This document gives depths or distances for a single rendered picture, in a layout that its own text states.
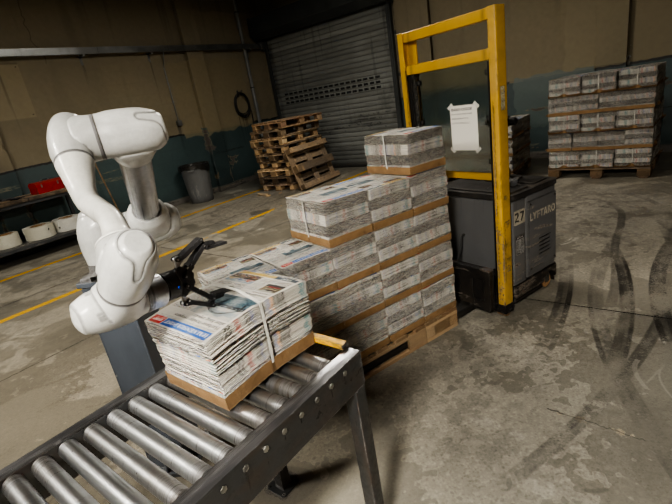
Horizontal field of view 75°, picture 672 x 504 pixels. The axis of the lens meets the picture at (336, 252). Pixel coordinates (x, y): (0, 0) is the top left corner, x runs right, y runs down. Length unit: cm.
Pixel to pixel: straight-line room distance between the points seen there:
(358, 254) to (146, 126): 128
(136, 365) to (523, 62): 750
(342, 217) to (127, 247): 141
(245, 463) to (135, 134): 95
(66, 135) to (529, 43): 760
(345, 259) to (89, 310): 144
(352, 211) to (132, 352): 120
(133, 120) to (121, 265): 60
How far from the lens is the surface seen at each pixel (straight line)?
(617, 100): 652
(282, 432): 118
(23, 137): 849
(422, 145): 253
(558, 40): 827
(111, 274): 99
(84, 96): 892
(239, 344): 122
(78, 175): 136
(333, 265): 223
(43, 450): 146
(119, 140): 144
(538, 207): 321
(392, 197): 239
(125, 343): 209
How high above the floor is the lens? 153
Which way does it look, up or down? 19 degrees down
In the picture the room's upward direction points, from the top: 10 degrees counter-clockwise
